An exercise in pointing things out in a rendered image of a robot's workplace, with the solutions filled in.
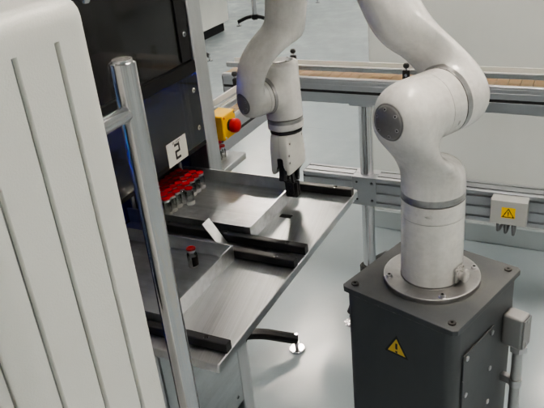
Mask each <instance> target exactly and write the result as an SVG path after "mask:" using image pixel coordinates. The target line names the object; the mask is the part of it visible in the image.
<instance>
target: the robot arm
mask: <svg viewBox="0 0 544 408"><path fill-rule="evenodd" d="M357 2H358V4H359V7H360V9H361V11H362V13H363V16H364V18H365V19H366V21H367V23H368V25H369V27H370V28H371V30H372V32H373V33H374V34H375V36H376V37H377V39H378V40H379V41H380V42H381V43H382V44H383V45H384V46H385V47H387V48H388V49H390V50H391V51H393V52H395V53H396V54H398V55H399V56H401V57H402V58H404V59H405V60H406V61H407V62H409V63H410V64H411V65H412V67H413V68H414V69H415V71H416V72H417V74H415V75H412V76H410V77H408V78H405V79H402V80H400V81H397V82H395V83H393V84H392V85H390V86H389V87H387V88H386V89H384V90H383V91H382V92H381V94H380V95H379V97H378V98H377V100H376V103H375V107H374V110H373V115H372V124H373V129H374V132H375V134H376V136H377V138H378V140H379V141H380V142H381V144H382V145H383V146H384V147H385V148H386V149H387V151H388V152H389V153H390V154H391V155H392V157H393V158H394V159H395V161H396V162H397V165H398V167H399V170H400V174H401V253H400V254H398V255H397V256H395V257H393V258H392V259H391V260H389V261H388V263H387V264H386V265H385V268H384V281H385V284H386V285H387V287H388V288H389V289H390V290H391V291H392V292H393V293H395V294H396V295H398V296H400V297H402V298H403V299H406V300H410V301H413V302H416V303H421V304H451V303H455V302H457V301H460V300H464V299H466V298H467V297H469V296H471V295H473V294H474V293H475V292H476V291H477V290H478V288H479V286H480V283H481V273H480V270H479V268H478V267H477V265H476V264H475V263H474V262H473V261H471V260H470V259H469V258H468V257H465V256H463V255H464V236H465V198H466V172H465V167H464V165H463V164H462V162H461V161H460V160H459V159H458V158H456V157H455V156H453V155H450V154H448V153H444V152H440V140H441V139H442V138H443V137H445V136H447V135H449V134H452V133H454V132H456V131H458V130H461V129H463V128H465V127H467V126H469V125H471V124H473V123H475V122H476V121H477V120H478V119H479V118H480V117H481V116H482V115H483V114H484V113H485V111H486V109H487V106H488V104H489V99H490V88H489V84H488V82H487V78H486V76H485V74H484V73H483V72H482V69H481V68H480V67H479V65H478V64H477V62H476V61H475V60H474V59H473V58H472V57H471V56H470V55H469V54H468V53H467V52H466V51H465V50H464V49H463V48H462V47H461V46H460V45H459V44H458V43H457V42H456V41H455V40H454V39H453V38H452V37H451V36H450V35H449V34H448V33H447V32H446V31H445V30H444V29H443V28H442V27H441V26H440V25H439V24H438V23H437V22H436V21H435V20H434V19H433V18H432V17H431V16H430V14H429V13H428V11H427V9H426V8H425V6H424V5H423V3H422V1H421V0H357ZM306 10H307V0H265V18H264V22H263V24H262V26H261V28H260V29H259V30H258V31H257V33H256V34H255V35H254V36H253V38H252V39H251V40H250V42H249V43H248V44H247V45H246V47H245V49H244V51H243V53H242V54H241V57H240V61H239V65H238V69H237V78H236V98H237V104H238V108H239V110H240V112H241V113H242V114H243V115H244V116H245V117H249V118H254V117H260V116H263V115H266V116H267V123H268V129H269V130H270V132H271V133H272V134H271V136H270V158H271V167H272V173H273V174H277V173H278V172H279V181H284V183H285V186H286V193H287V196H288V197H294V198H297V197H299V196H300V181H299V178H300V167H301V165H302V164H303V163H304V161H305V149H304V138H303V134H302V129H303V128H302V126H303V125H304V117H303V109H302V100H301V91H300V76H299V67H298V61H297V59H295V58H293V57H278V55H279V54H280V53H281V52H282V51H283V50H284V49H285V48H287V47H288V46H289V45H291V44H292V43H294V42H295V41H297V40H298V39H299V38H300V37H301V36H302V35H303V32H304V28H305V21H306Z"/></svg>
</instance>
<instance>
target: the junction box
mask: <svg viewBox="0 0 544 408"><path fill-rule="evenodd" d="M528 216H529V198H523V197H516V196H508V195H502V194H493V196H492V198H491V209H490V223H501V224H507V225H513V226H519V227H526V224H527V222H528Z"/></svg>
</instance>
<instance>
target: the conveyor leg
mask: <svg viewBox="0 0 544 408"><path fill-rule="evenodd" d="M349 105H350V106H358V110H359V156H360V174H361V175H363V176H371V175H372V174H373V173H374V169H373V137H372V107H373V106H374V105H362V104H349ZM362 225H363V265H364V266H366V267H367V266H369V265H370V264H371V263H373V262H374V261H375V260H376V233H375V207H374V206H365V205H362Z"/></svg>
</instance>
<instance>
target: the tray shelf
mask: <svg viewBox="0 0 544 408"><path fill-rule="evenodd" d="M357 197H358V194H357V190H356V189H354V195H353V196H352V197H345V196H338V195H332V194H325V193H314V192H307V191H300V196H299V197H297V198H292V199H291V200H290V201H289V202H288V203H287V204H286V205H285V206H284V207H283V208H282V209H281V211H280V212H279V213H278V214H277V215H276V216H275V217H274V218H273V219H272V220H271V221H270V222H269V223H268V224H267V225H266V227H265V228H264V229H263V230H262V231H261V232H260V233H259V234H258V236H264V237H269V238H275V239H280V240H289V241H294V242H299V243H304V244H308V253H307V254H306V255H302V254H297V253H289V252H283V251H278V250H274V249H267V251H266V252H269V253H277V254H282V255H287V256H292V257H297V260H298V266H297V267H296V268H295V269H292V268H288V267H283V266H275V265H271V264H266V263H261V262H256V261H249V260H244V259H239V258H235V260H234V261H233V262H232V263H231V264H230V265H229V266H228V267H227V268H226V269H225V270H224V272H223V273H222V274H221V275H220V276H219V277H218V278H217V279H216V280H215V281H214V282H213V283H212V284H211V285H210V286H209V287H208V288H207V289H206V290H205V291H204V292H203V293H202V294H201V295H200V296H199V297H198V298H197V299H196V300H195V302H194V303H193V304H192V305H191V306H190V307H189V308H188V309H187V310H186V311H185V312H184V313H183V316H184V321H185V328H186V329H190V330H193V331H197V332H200V333H204V334H209V335H213V336H216V337H221V338H226V339H230V340H231V344H232V348H231V350H230V351H229V352H228V353H227V354H225V353H222V352H219V351H213V350H210V349H206V348H203V347H199V346H194V345H190V344H189V350H190V355H191V359H192V365H193V366H194V367H197V368H202V369H206V370H208V371H212V372H217V373H220V372H222V370H223V369H224V368H225V367H226V366H227V364H228V363H229V362H230V360H231V359H232V358H233V356H234V355H235V354H236V352H237V351H238V350H239V349H240V348H241V346H242V345H243V344H244V342H245V341H246V340H247V338H248V337H249V336H250V334H251V333H252V332H253V331H254V330H255V329H256V327H257V326H258V324H259V323H260V322H261V320H262V319H263V318H264V316H265V315H266V314H267V313H268V312H269V310H270V309H271V308H272V306H273V305H274V304H275V302H276V301H277V300H278V298H279V297H280V296H281V294H282V293H283V292H284V291H285V290H286V289H287V287H288V286H289V284H290V283H291V282H292V280H293V279H294V278H295V276H296V275H297V274H298V273H299V272H300V270H301V269H302V268H303V267H304V265H305V264H306V262H307V261H308V260H309V258H310V257H311V256H312V255H313V254H314V253H315V251H316V250H317V248H318V247H319V246H320V245H321V243H322V242H323V240H324V239H325V238H326V237H327V236H328V235H329V233H330V232H331V230H332V229H333V228H334V226H335V225H336V224H337V222H338V221H339V220H340V218H341V217H342V216H343V215H344V214H345V213H346V211H347V210H348V208H349V207H350V206H351V204H352V203H353V202H354V200H355V199H356V198H357ZM281 214H285V215H293V216H292V217H291V218H290V219H288V218H282V217H279V216H280V215H281ZM168 234H171V235H176V236H184V237H189V238H194V239H199V240H208V241H213V242H214V240H213V239H208V238H204V237H199V236H190V235H185V234H180V233H175V232H168ZM150 337H151V344H152V347H153V351H154V356H158V357H160V358H164V359H169V358H168V350H167V346H166V342H165V338H162V337H159V336H155V335H152V334H150Z"/></svg>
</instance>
